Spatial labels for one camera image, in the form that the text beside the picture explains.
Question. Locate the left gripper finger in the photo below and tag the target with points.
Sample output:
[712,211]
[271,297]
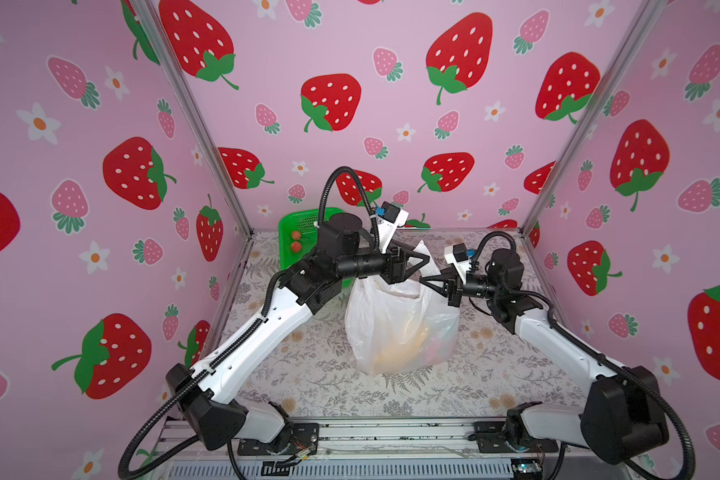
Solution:
[407,256]
[399,273]

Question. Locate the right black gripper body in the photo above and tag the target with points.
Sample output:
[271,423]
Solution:
[456,287]

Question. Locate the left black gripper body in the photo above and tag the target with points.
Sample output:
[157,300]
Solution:
[393,265]

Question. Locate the white lemon print plastic bag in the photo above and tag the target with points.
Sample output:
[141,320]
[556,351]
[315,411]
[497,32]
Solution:
[398,328]

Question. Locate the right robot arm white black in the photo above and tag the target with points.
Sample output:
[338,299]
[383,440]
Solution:
[620,419]

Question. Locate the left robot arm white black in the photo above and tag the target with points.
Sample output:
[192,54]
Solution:
[206,391]

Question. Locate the red fake cherries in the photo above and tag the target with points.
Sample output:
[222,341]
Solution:
[296,245]

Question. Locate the green plastic basket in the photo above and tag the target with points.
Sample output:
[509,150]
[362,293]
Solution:
[303,221]

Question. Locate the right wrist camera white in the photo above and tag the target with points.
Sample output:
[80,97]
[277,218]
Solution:
[460,258]

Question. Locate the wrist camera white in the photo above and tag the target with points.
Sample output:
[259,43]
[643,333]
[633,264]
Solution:
[389,218]
[460,258]

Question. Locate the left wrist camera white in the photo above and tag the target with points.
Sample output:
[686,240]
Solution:
[389,218]

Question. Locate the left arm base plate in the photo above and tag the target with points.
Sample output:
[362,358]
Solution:
[294,438]

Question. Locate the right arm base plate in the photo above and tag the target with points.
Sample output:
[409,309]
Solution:
[508,436]

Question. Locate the aluminium front rail frame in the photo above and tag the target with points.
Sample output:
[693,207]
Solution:
[389,448]

